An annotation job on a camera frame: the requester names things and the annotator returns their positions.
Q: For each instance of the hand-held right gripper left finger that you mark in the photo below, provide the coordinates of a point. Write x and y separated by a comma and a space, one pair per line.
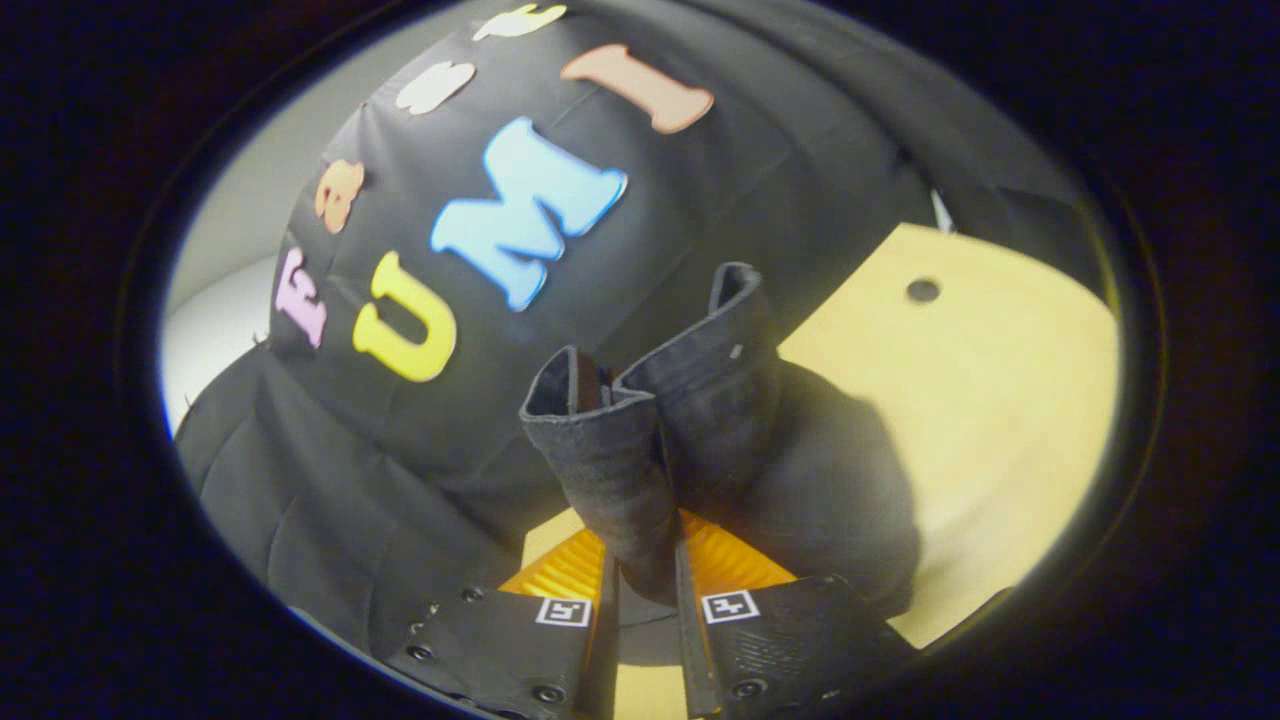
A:
510, 650

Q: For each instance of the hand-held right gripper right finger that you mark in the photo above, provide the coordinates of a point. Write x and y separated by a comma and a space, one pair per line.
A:
780, 640

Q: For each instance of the dark grey jeans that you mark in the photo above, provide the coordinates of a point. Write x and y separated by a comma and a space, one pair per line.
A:
620, 470

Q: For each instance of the black backdrop cloth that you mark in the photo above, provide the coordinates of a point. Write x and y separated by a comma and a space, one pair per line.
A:
400, 420

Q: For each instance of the small white strip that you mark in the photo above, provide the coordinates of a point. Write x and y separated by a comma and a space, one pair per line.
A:
942, 212

